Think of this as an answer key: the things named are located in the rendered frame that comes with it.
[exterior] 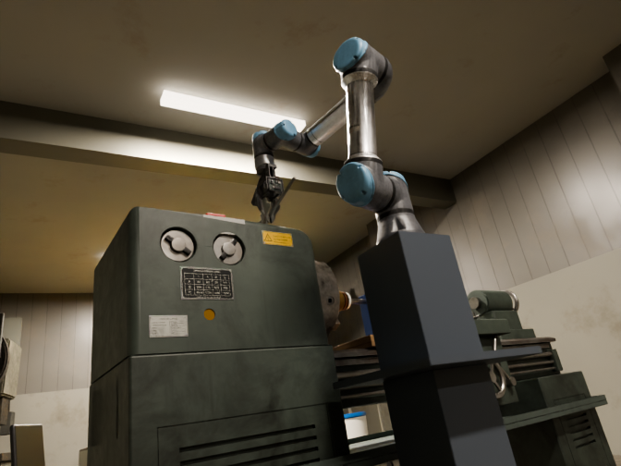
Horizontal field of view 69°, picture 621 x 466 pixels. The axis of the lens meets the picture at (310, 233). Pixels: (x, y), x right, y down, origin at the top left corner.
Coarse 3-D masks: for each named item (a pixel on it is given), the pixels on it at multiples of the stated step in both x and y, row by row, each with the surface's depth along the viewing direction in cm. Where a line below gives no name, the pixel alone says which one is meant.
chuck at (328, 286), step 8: (320, 264) 167; (320, 272) 162; (328, 272) 165; (320, 280) 160; (328, 280) 162; (320, 288) 158; (328, 288) 160; (336, 288) 162; (336, 296) 161; (336, 304) 161; (328, 312) 159; (336, 312) 161; (328, 320) 160
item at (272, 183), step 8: (264, 168) 164; (272, 168) 164; (264, 176) 165; (272, 176) 163; (264, 184) 162; (272, 184) 160; (280, 184) 163; (264, 192) 161; (272, 192) 162; (280, 192) 162
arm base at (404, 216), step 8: (400, 208) 134; (408, 208) 136; (384, 216) 135; (392, 216) 134; (400, 216) 133; (408, 216) 134; (384, 224) 134; (392, 224) 132; (400, 224) 132; (408, 224) 131; (416, 224) 133; (384, 232) 133; (392, 232) 131; (424, 232) 133
